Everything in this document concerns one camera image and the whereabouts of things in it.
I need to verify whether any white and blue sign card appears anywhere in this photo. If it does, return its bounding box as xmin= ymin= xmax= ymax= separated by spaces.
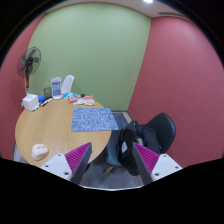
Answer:
xmin=51 ymin=77 xmax=62 ymax=99

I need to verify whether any blue patterned mouse pad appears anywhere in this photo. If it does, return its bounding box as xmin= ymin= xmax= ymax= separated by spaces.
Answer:
xmin=71 ymin=108 xmax=118 ymax=132

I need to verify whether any round wooden table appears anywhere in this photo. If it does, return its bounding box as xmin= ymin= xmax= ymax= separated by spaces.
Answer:
xmin=15 ymin=99 xmax=111 ymax=167

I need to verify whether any white tissue box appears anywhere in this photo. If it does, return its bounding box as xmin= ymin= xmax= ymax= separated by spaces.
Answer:
xmin=23 ymin=94 xmax=39 ymax=111

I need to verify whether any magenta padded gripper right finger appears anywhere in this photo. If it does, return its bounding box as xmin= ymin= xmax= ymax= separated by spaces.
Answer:
xmin=132 ymin=143 xmax=182 ymax=185

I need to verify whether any black chair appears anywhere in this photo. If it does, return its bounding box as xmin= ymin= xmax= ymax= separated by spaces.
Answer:
xmin=147 ymin=113 xmax=176 ymax=154

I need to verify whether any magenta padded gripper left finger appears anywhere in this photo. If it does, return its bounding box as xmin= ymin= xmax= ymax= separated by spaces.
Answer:
xmin=41 ymin=142 xmax=92 ymax=184

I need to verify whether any black backpack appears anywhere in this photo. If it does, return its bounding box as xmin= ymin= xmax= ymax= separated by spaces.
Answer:
xmin=116 ymin=120 xmax=162 ymax=177

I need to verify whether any beige computer mouse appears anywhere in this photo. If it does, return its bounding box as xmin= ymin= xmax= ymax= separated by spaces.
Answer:
xmin=31 ymin=144 xmax=48 ymax=161

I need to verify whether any orange snack packet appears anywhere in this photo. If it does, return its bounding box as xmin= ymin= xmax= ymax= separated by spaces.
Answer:
xmin=68 ymin=95 xmax=78 ymax=103

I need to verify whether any blue packet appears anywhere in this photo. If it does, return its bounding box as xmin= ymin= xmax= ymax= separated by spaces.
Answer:
xmin=62 ymin=92 xmax=74 ymax=99

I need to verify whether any white snack packet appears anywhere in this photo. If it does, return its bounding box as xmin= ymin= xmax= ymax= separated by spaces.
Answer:
xmin=84 ymin=96 xmax=94 ymax=106

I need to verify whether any black mesh pen cup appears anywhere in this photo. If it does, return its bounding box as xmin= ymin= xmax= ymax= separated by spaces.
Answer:
xmin=43 ymin=87 xmax=52 ymax=99

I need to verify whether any black marker pen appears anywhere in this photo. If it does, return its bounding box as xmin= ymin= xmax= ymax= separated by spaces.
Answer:
xmin=40 ymin=98 xmax=53 ymax=107

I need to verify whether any black standing fan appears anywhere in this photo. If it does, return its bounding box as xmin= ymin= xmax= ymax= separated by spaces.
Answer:
xmin=17 ymin=47 xmax=41 ymax=94

